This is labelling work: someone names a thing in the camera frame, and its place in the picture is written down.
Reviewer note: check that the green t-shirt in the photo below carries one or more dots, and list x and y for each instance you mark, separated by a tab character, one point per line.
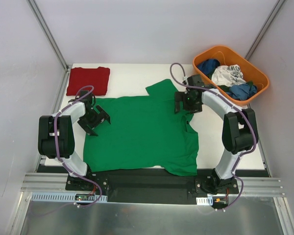
144	131

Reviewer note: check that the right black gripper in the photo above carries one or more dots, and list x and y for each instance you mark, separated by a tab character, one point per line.
177	103

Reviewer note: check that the orange plastic basket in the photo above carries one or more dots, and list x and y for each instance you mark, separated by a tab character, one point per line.
227	56

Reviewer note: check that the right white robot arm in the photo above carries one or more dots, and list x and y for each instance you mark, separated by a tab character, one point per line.
239	130

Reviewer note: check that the left aluminium post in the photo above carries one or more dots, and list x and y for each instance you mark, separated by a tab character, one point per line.
47	32

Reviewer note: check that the white printed t-shirt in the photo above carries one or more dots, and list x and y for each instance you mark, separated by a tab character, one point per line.
228	76

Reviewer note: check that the folded red t-shirt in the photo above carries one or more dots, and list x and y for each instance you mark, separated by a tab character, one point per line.
96	77

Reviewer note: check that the dark blue t-shirt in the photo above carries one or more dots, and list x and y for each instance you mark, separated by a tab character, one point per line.
208	66

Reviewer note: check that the white cable duct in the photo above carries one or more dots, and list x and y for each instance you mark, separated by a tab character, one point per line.
205	201
67	197

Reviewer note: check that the left white cable duct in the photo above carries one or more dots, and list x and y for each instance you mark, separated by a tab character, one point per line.
67	197

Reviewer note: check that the right white cable duct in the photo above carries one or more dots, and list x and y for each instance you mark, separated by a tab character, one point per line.
205	201

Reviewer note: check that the aluminium post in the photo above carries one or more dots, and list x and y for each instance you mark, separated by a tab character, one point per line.
265	27
47	32

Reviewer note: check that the aluminium frame rail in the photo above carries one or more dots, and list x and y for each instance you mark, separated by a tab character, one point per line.
55	182

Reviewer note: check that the right aluminium post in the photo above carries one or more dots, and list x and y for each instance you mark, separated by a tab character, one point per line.
265	27

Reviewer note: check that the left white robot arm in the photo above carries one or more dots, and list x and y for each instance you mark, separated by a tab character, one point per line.
56	134

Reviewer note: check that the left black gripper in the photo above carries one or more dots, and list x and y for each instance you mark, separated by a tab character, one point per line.
93	119

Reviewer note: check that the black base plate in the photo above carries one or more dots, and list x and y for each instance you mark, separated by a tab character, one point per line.
151	186

